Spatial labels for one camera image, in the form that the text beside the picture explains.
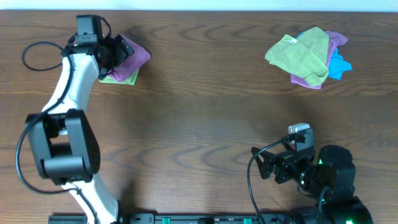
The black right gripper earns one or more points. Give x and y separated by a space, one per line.
283 163

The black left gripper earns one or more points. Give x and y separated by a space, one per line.
123 49

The pink microfiber cloth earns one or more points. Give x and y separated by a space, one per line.
134 62

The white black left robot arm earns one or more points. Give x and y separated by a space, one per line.
62 141

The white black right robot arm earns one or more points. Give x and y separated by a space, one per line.
329 181

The folded light green cloth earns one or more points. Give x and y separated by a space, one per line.
116 79

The olive green cloth on pile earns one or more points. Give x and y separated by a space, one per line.
304 56

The blue cloth in pile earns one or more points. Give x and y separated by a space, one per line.
316 59

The pink cloth in pile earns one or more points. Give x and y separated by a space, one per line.
335 62

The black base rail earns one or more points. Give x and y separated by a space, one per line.
149 218

